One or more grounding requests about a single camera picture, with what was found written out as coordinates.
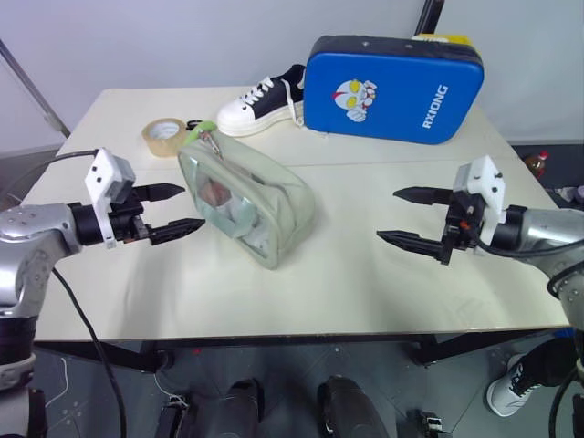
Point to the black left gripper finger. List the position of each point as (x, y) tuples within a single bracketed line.
[(175, 229), (159, 191)]

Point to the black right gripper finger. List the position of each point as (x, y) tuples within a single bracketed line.
[(422, 195), (410, 242)]

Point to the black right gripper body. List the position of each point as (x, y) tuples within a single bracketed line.
[(458, 223)]

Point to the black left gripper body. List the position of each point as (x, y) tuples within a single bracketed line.
[(128, 219)]

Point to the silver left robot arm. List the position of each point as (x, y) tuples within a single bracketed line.
[(32, 237)]

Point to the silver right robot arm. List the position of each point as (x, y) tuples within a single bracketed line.
[(545, 255)]

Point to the transparent green zipper pouch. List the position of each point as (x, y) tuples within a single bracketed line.
[(248, 201)]

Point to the roll of clear packing tape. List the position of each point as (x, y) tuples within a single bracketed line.
[(163, 136)]

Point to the brown drink bottle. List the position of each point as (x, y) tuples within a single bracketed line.
[(537, 163)]

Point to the blue cartoon kick pad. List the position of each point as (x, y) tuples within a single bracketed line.
[(392, 86)]

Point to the white and black sneaker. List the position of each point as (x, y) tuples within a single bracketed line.
[(262, 107)]

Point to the yellow object behind pad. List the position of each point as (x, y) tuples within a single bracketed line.
[(445, 39)]

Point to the black tripod leg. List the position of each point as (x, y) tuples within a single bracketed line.
[(32, 91)]

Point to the dark rounded robot foot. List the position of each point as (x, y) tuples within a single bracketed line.
[(349, 406)]

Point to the white sneaker on floor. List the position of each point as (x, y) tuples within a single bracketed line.
[(508, 392)]

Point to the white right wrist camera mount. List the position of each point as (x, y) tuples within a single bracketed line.
[(484, 187)]

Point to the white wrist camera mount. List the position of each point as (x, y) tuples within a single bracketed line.
[(104, 175), (484, 187)]

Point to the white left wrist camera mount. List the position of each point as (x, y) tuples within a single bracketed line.
[(104, 175)]

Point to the black metal table frame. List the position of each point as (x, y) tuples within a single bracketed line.
[(128, 358)]

